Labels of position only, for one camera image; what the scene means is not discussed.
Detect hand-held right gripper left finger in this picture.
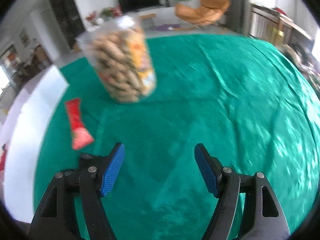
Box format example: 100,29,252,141
29,142,125,240

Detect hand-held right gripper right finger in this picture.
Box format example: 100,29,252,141
194,143,290,240

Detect white cardboard box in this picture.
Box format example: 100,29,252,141
0,65,70,224

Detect red snack packet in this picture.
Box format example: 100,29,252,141
64,98,95,151

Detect green velvet tablecloth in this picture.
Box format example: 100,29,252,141
34,34,317,240

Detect clear plastic snack jar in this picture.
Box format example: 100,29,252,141
76,15,157,103

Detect pile of household clutter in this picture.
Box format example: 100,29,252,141
282,44,320,93

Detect purple floor mat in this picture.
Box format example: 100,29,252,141
152,24,180,31

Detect red flowers in vase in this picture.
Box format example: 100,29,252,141
85,10,98,26

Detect wooden stool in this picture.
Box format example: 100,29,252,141
140,14,157,29

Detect wooden crib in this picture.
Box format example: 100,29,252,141
251,2,314,53

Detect flowering potted plant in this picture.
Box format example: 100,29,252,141
100,7,122,20

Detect orange lounge chair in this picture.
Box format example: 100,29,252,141
174,0,231,28

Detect white television cabinet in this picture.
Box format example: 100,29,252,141
87,6,185,32

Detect dark tall cabinet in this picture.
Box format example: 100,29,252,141
46,0,85,50

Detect grey curtain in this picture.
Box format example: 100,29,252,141
226,0,253,34

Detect framed wall picture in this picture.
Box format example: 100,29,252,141
19,29,28,47

